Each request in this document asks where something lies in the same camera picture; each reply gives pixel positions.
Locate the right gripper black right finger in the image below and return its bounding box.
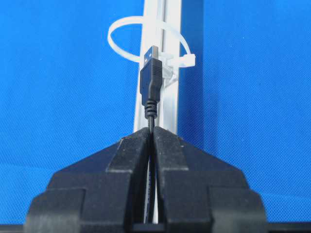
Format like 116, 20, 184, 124
154, 127, 267, 233

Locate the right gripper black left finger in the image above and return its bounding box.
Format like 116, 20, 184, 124
24, 128, 150, 233

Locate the black USB cable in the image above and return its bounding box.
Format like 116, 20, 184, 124
139, 45, 163, 224

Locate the white zip tie loop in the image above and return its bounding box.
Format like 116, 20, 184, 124
107, 16, 196, 80

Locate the silver aluminium extrusion frame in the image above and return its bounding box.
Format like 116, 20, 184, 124
134, 0, 182, 133

